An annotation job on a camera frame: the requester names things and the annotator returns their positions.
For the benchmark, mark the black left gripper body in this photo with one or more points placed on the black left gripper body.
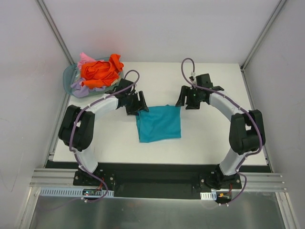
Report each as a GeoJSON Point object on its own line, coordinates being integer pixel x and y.
{"type": "Point", "coordinates": [137, 102]}

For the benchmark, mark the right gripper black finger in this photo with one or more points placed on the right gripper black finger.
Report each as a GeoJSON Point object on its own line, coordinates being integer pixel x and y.
{"type": "Point", "coordinates": [182, 96]}
{"type": "Point", "coordinates": [193, 107]}

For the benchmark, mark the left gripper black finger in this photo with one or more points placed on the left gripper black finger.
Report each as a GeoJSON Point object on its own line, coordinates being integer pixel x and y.
{"type": "Point", "coordinates": [142, 103]}
{"type": "Point", "coordinates": [132, 112]}

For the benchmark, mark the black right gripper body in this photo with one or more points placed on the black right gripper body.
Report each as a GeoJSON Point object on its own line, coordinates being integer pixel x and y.
{"type": "Point", "coordinates": [187, 97]}

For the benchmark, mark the teal t shirt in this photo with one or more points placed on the teal t shirt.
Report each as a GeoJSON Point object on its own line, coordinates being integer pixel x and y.
{"type": "Point", "coordinates": [160, 123]}

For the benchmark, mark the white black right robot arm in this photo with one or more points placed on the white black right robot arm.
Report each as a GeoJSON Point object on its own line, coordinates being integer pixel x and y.
{"type": "Point", "coordinates": [246, 134]}

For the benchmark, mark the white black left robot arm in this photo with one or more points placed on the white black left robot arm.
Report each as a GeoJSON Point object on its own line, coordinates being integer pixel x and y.
{"type": "Point", "coordinates": [77, 127]}

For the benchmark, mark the orange t shirt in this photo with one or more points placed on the orange t shirt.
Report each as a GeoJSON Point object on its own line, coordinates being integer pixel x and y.
{"type": "Point", "coordinates": [102, 73]}

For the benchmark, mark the lavender t shirt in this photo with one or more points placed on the lavender t shirt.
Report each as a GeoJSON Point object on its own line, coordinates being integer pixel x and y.
{"type": "Point", "coordinates": [80, 91]}

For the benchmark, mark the pink t shirt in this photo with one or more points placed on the pink t shirt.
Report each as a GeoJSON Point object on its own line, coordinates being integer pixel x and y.
{"type": "Point", "coordinates": [84, 58]}

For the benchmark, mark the teal plastic laundry basket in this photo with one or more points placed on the teal plastic laundry basket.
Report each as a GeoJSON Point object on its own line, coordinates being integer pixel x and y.
{"type": "Point", "coordinates": [73, 73]}

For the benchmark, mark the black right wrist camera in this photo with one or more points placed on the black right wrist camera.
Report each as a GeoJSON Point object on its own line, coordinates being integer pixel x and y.
{"type": "Point", "coordinates": [204, 81]}

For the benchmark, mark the white slotted right cable duct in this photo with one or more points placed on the white slotted right cable duct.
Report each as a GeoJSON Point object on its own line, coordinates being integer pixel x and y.
{"type": "Point", "coordinates": [208, 196]}

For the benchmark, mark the white slotted cable duct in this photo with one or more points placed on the white slotted cable duct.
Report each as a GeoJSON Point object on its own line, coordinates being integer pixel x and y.
{"type": "Point", "coordinates": [75, 192]}
{"type": "Point", "coordinates": [208, 196]}

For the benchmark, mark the white slotted left cable duct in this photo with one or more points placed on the white slotted left cable duct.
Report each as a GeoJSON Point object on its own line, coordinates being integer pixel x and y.
{"type": "Point", "coordinates": [75, 192]}

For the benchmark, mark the aluminium front rail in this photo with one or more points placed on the aluminium front rail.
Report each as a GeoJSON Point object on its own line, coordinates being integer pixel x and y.
{"type": "Point", "coordinates": [52, 177]}

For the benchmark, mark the aluminium left frame post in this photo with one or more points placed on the aluminium left frame post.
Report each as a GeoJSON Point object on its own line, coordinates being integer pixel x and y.
{"type": "Point", "coordinates": [55, 31]}

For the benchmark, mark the aluminium frame post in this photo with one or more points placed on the aluminium frame post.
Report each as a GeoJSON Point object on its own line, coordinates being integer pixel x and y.
{"type": "Point", "coordinates": [269, 23]}
{"type": "Point", "coordinates": [55, 31]}

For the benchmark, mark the aluminium right frame post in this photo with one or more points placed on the aluminium right frame post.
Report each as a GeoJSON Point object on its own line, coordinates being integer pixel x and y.
{"type": "Point", "coordinates": [269, 23]}

